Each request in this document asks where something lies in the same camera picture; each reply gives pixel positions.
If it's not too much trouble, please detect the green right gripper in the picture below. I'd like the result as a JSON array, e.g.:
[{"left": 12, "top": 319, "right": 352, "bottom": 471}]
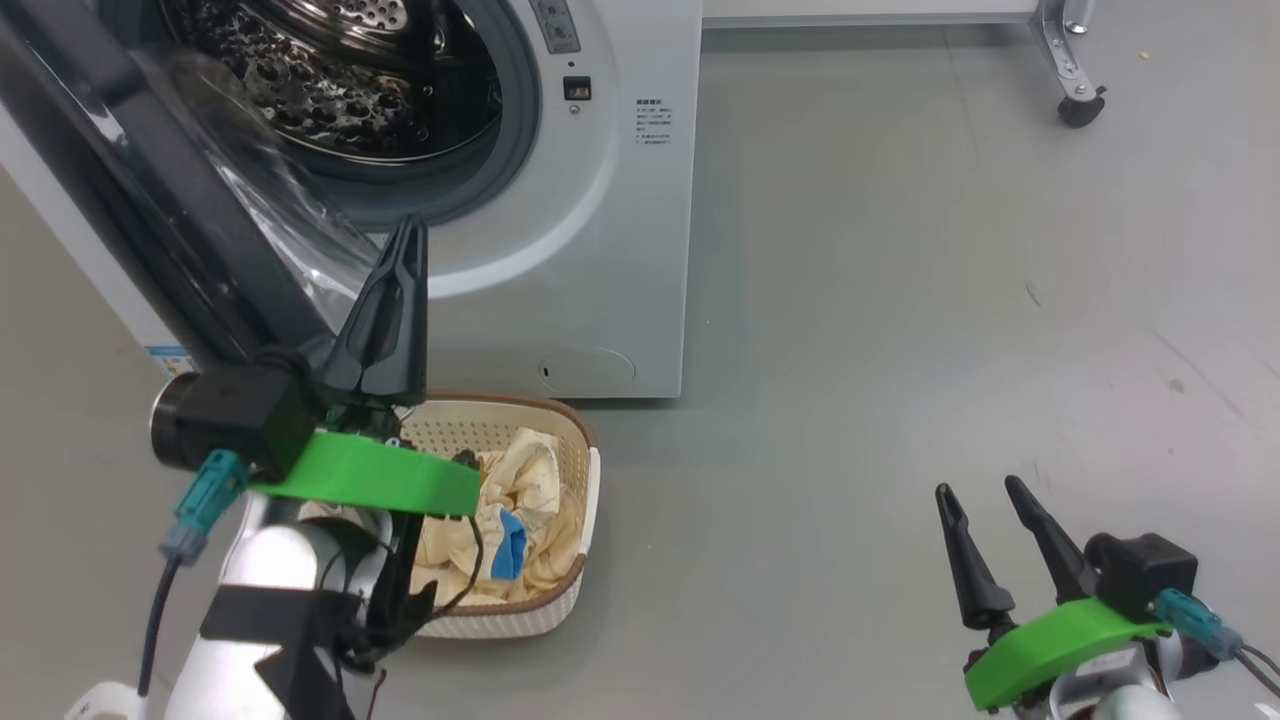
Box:
[{"left": 935, "top": 475, "right": 1171, "bottom": 713}]

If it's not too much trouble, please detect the teal plug right camera cable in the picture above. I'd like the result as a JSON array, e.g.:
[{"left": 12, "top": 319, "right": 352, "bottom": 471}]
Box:
[{"left": 1155, "top": 590, "right": 1280, "bottom": 696}]

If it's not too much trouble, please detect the cream basket brown rim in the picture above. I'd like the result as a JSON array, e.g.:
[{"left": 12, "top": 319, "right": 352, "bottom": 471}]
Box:
[{"left": 300, "top": 390, "right": 601, "bottom": 641}]

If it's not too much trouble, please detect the white partition panel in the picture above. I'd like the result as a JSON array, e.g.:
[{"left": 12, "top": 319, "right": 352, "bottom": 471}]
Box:
[{"left": 700, "top": 0, "right": 1041, "bottom": 28}]

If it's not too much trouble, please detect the metal leg with black caster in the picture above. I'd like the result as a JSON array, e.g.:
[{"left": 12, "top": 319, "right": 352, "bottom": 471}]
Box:
[{"left": 1030, "top": 0, "right": 1108, "bottom": 128}]

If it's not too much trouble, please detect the white front-load washing machine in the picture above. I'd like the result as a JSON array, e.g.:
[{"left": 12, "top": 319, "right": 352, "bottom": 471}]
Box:
[{"left": 0, "top": 0, "right": 703, "bottom": 401}]

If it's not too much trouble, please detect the teal plug left camera cable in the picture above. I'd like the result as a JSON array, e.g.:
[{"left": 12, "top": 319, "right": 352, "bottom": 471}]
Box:
[{"left": 135, "top": 450, "right": 249, "bottom": 701}]

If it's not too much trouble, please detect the pale yellow blue-cuffed garment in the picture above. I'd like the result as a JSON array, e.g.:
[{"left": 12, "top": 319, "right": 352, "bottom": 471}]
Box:
[
  {"left": 478, "top": 428, "right": 571, "bottom": 521},
  {"left": 415, "top": 500, "right": 589, "bottom": 606}
]

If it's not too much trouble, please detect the teal plug camera cable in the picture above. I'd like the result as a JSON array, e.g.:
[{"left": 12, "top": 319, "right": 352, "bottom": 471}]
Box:
[
  {"left": 135, "top": 450, "right": 249, "bottom": 701},
  {"left": 1155, "top": 590, "right": 1280, "bottom": 696}
]

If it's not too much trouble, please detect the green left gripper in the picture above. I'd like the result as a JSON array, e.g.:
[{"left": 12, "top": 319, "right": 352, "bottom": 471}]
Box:
[{"left": 250, "top": 213, "right": 481, "bottom": 518}]

